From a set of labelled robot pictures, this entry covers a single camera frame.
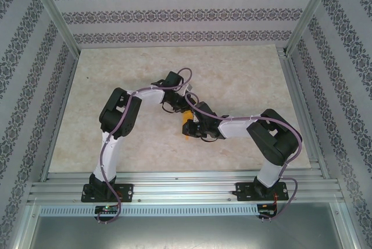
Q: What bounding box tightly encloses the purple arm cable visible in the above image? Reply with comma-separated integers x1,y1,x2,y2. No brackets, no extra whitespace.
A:
97,67,195,224
184,91,303,223

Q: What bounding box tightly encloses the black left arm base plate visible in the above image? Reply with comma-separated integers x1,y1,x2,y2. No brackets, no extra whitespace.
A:
82,183,135,203

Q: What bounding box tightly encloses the aluminium side rail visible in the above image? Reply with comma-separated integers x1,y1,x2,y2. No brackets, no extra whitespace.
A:
277,47,331,180
40,52,81,182

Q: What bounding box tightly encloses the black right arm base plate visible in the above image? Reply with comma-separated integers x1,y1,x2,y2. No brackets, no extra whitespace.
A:
235,182,289,202

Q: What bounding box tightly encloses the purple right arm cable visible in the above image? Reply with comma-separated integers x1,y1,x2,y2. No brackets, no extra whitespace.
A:
184,91,303,223

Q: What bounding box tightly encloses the grey sheet metal panel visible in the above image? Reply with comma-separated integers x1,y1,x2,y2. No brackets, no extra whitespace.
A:
28,202,358,249

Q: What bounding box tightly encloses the circuit board with green light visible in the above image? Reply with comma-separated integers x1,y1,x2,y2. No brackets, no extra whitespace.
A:
95,205,119,214

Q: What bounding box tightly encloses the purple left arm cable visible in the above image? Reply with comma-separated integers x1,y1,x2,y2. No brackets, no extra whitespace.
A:
97,67,195,224

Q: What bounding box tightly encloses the slotted grey cable duct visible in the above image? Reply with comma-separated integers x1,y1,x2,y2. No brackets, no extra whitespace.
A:
39,204,259,215

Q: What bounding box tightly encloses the aluminium rail beam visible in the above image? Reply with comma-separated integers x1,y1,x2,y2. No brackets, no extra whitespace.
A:
27,170,345,205

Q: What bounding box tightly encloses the aluminium frame post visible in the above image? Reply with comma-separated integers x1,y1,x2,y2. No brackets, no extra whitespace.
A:
284,0,341,56
26,0,81,56

